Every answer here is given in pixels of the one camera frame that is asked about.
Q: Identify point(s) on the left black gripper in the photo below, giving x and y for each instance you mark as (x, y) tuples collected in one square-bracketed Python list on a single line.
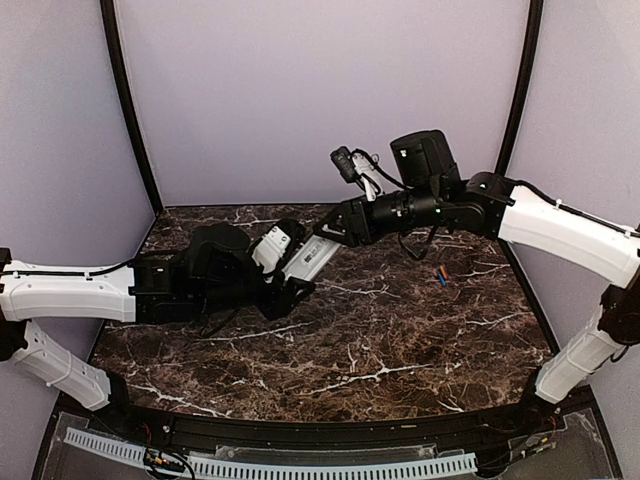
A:
[(284, 297)]

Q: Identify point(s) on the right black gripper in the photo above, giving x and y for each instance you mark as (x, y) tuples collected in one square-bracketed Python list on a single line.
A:
[(366, 232)]

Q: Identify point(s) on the white remote control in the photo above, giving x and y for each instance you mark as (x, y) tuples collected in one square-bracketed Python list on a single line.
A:
[(311, 258)]

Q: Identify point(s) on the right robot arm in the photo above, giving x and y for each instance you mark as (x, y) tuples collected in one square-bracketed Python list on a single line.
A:
[(432, 194)]

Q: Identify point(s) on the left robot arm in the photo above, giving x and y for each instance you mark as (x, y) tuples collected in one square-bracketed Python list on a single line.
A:
[(221, 269)]

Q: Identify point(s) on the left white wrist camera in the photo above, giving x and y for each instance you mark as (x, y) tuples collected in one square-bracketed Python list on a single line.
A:
[(277, 246)]

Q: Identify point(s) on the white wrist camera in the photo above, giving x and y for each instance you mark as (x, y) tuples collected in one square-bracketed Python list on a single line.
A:
[(277, 246), (356, 168)]

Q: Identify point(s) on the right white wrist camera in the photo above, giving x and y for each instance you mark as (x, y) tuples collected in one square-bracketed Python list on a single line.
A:
[(356, 168)]

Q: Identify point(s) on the black front rail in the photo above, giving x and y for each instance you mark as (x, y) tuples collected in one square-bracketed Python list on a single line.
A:
[(483, 429)]

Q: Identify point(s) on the white slotted cable duct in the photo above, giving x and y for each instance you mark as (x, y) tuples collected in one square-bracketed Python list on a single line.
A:
[(246, 463)]

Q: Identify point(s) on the right black frame post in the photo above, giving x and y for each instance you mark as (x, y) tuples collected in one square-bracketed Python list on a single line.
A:
[(520, 94)]

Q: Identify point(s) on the black frame post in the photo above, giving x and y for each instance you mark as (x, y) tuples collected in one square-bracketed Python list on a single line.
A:
[(123, 89), (520, 94)]

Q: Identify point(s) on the left black frame post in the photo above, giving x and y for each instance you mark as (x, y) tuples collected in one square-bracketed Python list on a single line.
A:
[(123, 89)]

